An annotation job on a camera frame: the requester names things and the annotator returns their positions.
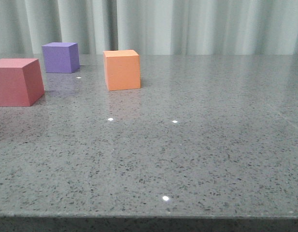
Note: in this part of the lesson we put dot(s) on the pale green curtain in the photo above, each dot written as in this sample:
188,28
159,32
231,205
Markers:
152,27

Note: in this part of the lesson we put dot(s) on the orange foam cube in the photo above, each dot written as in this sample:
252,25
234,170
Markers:
122,70

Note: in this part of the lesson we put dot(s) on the red foam block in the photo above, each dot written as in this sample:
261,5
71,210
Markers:
21,82

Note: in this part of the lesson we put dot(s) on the purple foam cube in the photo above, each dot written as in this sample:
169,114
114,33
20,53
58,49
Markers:
61,57

